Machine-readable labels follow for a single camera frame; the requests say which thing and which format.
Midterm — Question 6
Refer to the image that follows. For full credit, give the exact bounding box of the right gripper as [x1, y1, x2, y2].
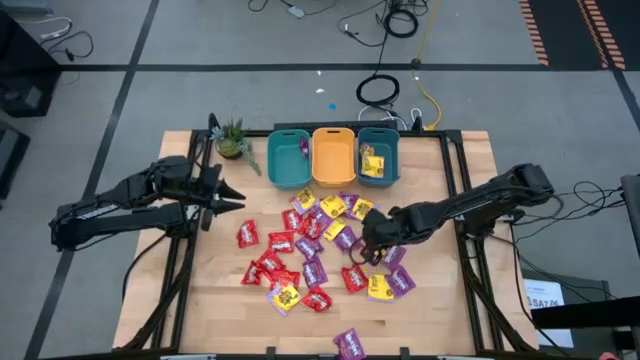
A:
[355, 207, 401, 266]

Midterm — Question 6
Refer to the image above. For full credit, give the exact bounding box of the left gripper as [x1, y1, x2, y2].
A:
[188, 163, 247, 233]

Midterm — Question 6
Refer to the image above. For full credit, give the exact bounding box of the red Skittles candy pack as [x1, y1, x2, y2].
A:
[257, 248, 286, 274]
[269, 268, 302, 291]
[280, 208, 303, 232]
[341, 263, 370, 294]
[301, 286, 334, 314]
[240, 260, 266, 287]
[298, 215, 324, 241]
[267, 230, 296, 254]
[236, 218, 261, 250]

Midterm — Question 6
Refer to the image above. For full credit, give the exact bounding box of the light teal plastic bin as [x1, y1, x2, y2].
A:
[266, 128, 313, 190]

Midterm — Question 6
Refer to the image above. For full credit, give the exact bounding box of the dark teal plastic bin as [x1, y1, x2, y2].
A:
[356, 126, 402, 189]

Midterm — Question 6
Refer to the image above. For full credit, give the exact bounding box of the potted succulent plant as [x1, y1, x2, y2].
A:
[209, 117, 263, 177]

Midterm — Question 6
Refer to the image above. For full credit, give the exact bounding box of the orange plastic bin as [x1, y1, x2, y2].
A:
[310, 126, 357, 189]

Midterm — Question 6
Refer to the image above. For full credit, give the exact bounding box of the white paper sheet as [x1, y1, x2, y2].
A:
[522, 278, 575, 350]

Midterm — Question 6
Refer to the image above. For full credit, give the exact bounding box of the grey box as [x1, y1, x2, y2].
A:
[519, 268, 614, 360]

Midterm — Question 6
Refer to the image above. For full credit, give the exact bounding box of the black box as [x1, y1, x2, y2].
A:
[0, 119, 31, 201]

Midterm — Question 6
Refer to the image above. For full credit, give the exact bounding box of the black cabinet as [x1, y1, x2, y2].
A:
[0, 9, 62, 119]

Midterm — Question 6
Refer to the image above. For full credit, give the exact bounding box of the black orange-striped floor mat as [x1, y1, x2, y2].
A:
[517, 0, 640, 71]

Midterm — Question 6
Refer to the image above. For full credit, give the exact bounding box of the white cable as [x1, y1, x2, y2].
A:
[17, 16, 74, 41]
[357, 104, 424, 131]

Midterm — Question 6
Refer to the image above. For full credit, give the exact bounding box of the thin black cable coil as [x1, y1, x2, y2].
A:
[355, 73, 401, 108]

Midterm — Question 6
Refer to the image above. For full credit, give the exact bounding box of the black floor cable with plug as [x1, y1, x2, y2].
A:
[39, 30, 95, 62]

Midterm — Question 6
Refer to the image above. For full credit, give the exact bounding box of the thick black cable coil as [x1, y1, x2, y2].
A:
[382, 8, 420, 39]

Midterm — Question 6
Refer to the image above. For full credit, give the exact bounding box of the yellow cable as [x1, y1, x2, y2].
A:
[410, 0, 444, 132]

